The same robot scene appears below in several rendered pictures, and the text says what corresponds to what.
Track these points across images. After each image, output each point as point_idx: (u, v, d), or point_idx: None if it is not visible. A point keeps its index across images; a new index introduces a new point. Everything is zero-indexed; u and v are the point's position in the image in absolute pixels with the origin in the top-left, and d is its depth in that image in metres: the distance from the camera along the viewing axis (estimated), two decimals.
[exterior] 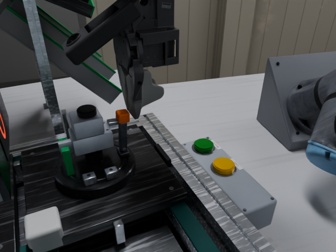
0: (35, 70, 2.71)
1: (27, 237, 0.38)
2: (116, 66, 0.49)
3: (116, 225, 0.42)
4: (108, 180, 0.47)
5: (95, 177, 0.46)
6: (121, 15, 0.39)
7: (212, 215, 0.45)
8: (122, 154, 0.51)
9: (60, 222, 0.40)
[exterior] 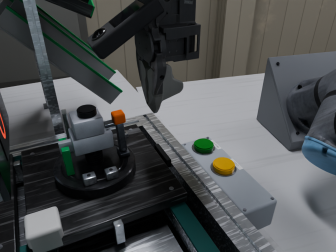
0: (35, 70, 2.71)
1: (27, 237, 0.38)
2: (136, 61, 0.50)
3: (116, 225, 0.42)
4: (108, 180, 0.47)
5: (95, 177, 0.46)
6: (146, 10, 0.40)
7: (212, 215, 0.45)
8: (122, 154, 0.51)
9: (60, 222, 0.40)
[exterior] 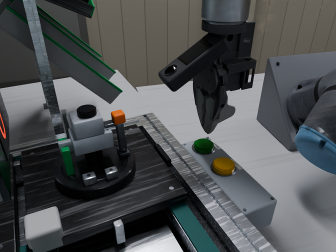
0: (35, 70, 2.71)
1: (27, 237, 0.38)
2: (192, 88, 0.56)
3: (116, 225, 0.42)
4: (108, 180, 0.47)
5: (95, 177, 0.46)
6: (214, 50, 0.46)
7: (212, 215, 0.45)
8: (122, 154, 0.51)
9: (60, 222, 0.40)
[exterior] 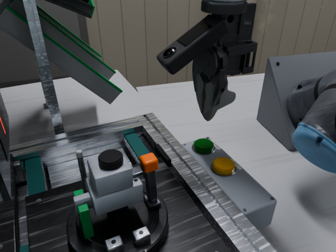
0: (35, 70, 2.71)
1: None
2: (192, 73, 0.55)
3: None
4: (138, 246, 0.36)
5: (122, 245, 0.35)
6: (213, 32, 0.45)
7: (212, 215, 0.45)
8: (151, 206, 0.41)
9: None
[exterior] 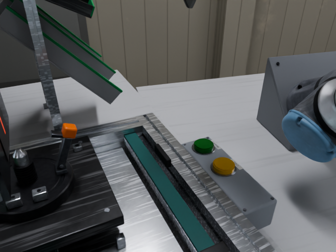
0: (35, 70, 2.71)
1: None
2: None
3: (118, 239, 0.44)
4: None
5: None
6: None
7: (212, 215, 0.45)
8: None
9: None
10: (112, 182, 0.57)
